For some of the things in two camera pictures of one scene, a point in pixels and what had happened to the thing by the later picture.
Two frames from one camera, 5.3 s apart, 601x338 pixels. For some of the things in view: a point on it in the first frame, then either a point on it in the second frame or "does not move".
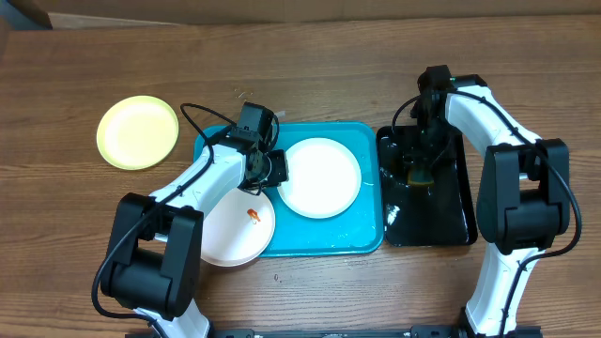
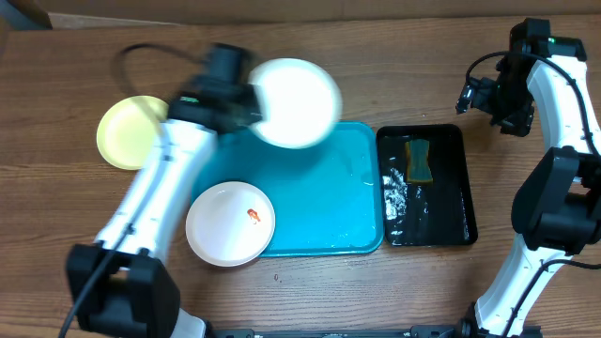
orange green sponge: [420, 174] does not move
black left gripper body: [275, 172] -> [252, 108]
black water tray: [423, 215] does not move
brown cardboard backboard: [65, 14] does not move
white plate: [324, 177] -> [300, 104]
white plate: [238, 226] does not move
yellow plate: [137, 131] does not move
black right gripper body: [422, 162] -> [480, 99]
